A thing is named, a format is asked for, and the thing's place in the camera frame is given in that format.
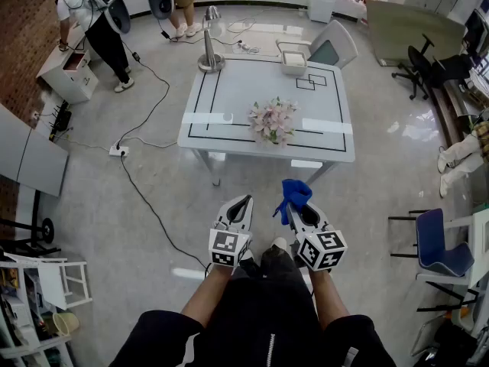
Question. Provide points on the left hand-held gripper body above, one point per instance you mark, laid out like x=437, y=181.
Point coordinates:
x=229, y=243

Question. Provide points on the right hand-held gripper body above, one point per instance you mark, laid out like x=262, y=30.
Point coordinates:
x=321, y=249

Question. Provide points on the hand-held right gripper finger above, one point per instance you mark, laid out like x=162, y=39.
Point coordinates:
x=295, y=222
x=320, y=218

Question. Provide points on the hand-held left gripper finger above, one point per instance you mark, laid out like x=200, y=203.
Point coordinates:
x=223, y=212
x=250, y=216

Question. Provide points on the blue cloth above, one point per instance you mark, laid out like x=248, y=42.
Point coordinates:
x=296, y=193

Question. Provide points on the pink flower bouquet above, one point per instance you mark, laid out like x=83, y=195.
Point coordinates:
x=273, y=121

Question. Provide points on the person's left forearm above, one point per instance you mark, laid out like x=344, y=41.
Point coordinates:
x=208, y=296

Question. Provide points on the person's right forearm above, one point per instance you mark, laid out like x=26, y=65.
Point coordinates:
x=328, y=300

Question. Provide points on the person's white shoe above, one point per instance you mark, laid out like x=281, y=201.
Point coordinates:
x=247, y=255
x=279, y=242

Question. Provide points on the person's black trousers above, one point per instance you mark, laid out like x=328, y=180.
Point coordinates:
x=279, y=266

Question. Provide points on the white table leg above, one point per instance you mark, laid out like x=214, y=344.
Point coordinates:
x=322, y=170
x=212, y=168

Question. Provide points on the person's black top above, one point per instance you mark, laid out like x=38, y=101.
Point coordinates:
x=252, y=331

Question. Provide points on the blue chair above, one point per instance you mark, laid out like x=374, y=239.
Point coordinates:
x=435, y=243

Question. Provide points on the white tissue box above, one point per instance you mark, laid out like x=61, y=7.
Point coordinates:
x=293, y=62

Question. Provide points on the silver desk lamp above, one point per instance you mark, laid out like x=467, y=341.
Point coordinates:
x=208, y=48

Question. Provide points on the small white power strip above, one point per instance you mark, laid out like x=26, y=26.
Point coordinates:
x=244, y=46

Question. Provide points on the white chair with green seat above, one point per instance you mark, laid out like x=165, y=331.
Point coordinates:
x=336, y=44

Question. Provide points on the black wheeled stand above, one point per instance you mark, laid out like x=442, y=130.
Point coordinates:
x=46, y=229

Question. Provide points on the beige bucket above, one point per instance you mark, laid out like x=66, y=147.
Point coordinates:
x=65, y=324

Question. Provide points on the white shelf rack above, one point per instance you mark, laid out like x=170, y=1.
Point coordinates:
x=49, y=281

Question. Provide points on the black office chair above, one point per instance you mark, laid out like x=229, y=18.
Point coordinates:
x=418, y=61

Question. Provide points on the black router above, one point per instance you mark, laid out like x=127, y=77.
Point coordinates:
x=61, y=121

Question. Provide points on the grey panel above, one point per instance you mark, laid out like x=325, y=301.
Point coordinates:
x=30, y=155

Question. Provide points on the white drawer cabinet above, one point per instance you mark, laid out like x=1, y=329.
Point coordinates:
x=72, y=78

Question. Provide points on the beige partition board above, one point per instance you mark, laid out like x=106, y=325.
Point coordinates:
x=405, y=29

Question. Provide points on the grey oval device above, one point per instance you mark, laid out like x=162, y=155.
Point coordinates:
x=160, y=0
x=118, y=17

